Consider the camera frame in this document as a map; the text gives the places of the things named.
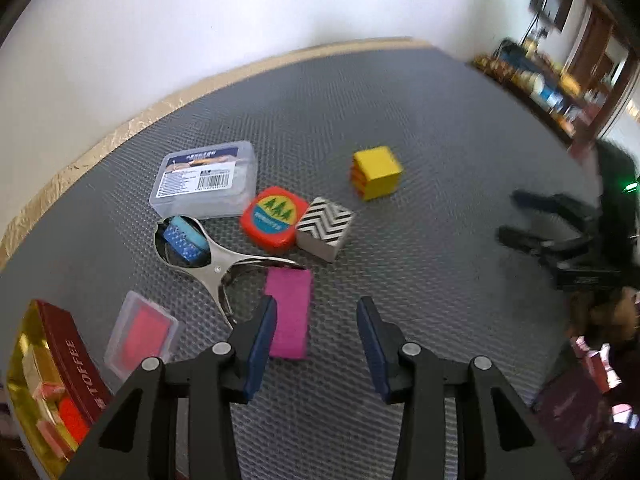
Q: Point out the black white chevron block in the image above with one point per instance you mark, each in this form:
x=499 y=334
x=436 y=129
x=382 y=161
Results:
x=325 y=227

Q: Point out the small red block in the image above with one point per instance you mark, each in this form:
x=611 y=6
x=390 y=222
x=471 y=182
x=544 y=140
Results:
x=74 y=417

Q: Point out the yellow striped cube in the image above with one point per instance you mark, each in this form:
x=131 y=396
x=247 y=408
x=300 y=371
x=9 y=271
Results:
x=377 y=170

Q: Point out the clear labelled plastic box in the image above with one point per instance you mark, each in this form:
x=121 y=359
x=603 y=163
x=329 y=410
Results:
x=205 y=180

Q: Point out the small clear box red insert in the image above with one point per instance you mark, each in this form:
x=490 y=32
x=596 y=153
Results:
x=142 y=335

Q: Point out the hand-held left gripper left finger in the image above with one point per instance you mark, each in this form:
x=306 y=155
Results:
x=262 y=347

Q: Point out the chrome metal clip tool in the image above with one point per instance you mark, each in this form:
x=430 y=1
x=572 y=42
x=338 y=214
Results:
x=220 y=270

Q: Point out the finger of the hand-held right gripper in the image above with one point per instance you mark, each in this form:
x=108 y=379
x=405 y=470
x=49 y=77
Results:
x=555 y=202
x=540 y=247

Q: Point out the red tape measure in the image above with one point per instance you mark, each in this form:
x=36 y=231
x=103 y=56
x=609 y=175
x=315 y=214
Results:
x=272 y=217

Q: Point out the magenta block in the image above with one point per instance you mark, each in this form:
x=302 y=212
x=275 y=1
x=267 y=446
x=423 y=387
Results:
x=289 y=310

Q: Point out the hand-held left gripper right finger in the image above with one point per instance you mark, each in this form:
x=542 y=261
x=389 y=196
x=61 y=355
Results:
x=372 y=347

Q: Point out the red tin with gold inside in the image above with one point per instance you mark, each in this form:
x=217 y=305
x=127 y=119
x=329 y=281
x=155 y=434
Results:
x=75 y=360

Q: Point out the small clear pink box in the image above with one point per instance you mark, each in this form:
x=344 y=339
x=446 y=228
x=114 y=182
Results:
x=55 y=440

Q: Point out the brown wooden door frame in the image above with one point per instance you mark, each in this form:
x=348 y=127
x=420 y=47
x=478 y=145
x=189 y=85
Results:
x=595 y=55

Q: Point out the grey mesh mat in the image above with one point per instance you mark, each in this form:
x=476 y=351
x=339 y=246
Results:
x=425 y=285

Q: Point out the cluttered wooden shelf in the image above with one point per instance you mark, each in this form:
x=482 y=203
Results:
x=535 y=82

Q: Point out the blue dotted tape roll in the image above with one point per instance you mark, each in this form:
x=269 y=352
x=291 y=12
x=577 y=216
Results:
x=182 y=240

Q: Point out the gold foil bar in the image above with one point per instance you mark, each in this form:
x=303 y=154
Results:
x=32 y=367

